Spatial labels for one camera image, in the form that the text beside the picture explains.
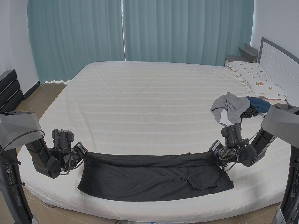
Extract bed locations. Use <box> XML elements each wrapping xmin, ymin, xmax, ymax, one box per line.
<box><xmin>17</xmin><ymin>37</ymin><xmax>299</xmax><ymax>222</ymax></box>

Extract white printed pillow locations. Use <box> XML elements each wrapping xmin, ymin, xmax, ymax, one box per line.
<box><xmin>225</xmin><ymin>61</ymin><xmax>288</xmax><ymax>100</ymax></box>

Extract pile of clothes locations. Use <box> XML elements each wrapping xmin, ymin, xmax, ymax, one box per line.
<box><xmin>211</xmin><ymin>92</ymin><xmax>272</xmax><ymax>126</ymax></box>

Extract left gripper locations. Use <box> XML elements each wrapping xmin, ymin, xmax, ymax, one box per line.
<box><xmin>69</xmin><ymin>142</ymin><xmax>89</xmax><ymax>168</ymax></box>

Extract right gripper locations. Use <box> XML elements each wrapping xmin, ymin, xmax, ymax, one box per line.
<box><xmin>209</xmin><ymin>140</ymin><xmax>226</xmax><ymax>159</ymax></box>

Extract blue-green curtain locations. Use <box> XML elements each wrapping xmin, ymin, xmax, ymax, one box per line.
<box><xmin>28</xmin><ymin>0</ymin><xmax>125</xmax><ymax>83</ymax></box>
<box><xmin>123</xmin><ymin>0</ymin><xmax>254</xmax><ymax>66</ymax></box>

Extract black T-shirt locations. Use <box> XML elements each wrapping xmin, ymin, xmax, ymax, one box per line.
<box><xmin>78</xmin><ymin>151</ymin><xmax>234</xmax><ymax>202</ymax></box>

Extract black chest of drawers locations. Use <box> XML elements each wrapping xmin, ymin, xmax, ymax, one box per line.
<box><xmin>0</xmin><ymin>70</ymin><xmax>26</xmax><ymax>112</ymax></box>

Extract grey bedside table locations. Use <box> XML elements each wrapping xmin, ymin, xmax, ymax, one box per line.
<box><xmin>225</xmin><ymin>43</ymin><xmax>258</xmax><ymax>63</ymax></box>

